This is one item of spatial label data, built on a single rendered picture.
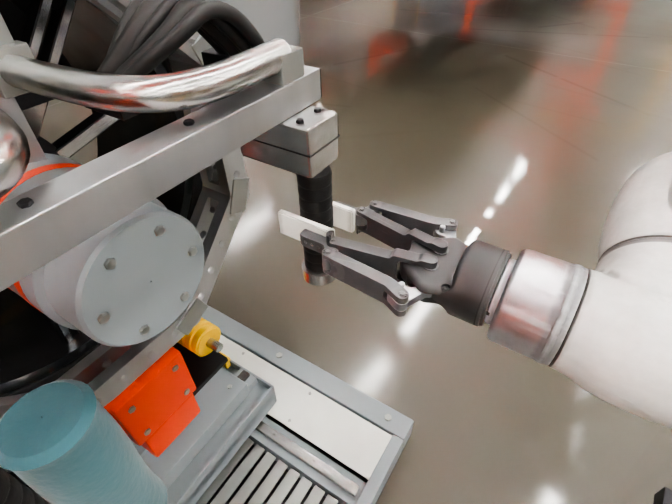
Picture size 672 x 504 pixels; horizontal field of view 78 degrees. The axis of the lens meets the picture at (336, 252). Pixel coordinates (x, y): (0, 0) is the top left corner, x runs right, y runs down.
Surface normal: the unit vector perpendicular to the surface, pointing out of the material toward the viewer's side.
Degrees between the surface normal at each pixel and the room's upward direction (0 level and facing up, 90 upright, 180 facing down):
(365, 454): 0
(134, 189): 90
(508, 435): 0
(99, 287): 90
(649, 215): 42
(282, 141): 90
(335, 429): 0
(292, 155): 90
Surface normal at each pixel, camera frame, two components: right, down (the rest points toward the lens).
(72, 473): 0.62, 0.48
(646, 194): -0.63, -0.72
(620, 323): -0.58, -0.35
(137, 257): 0.84, 0.35
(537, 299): -0.35, -0.23
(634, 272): -0.20, -0.88
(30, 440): -0.02, -0.75
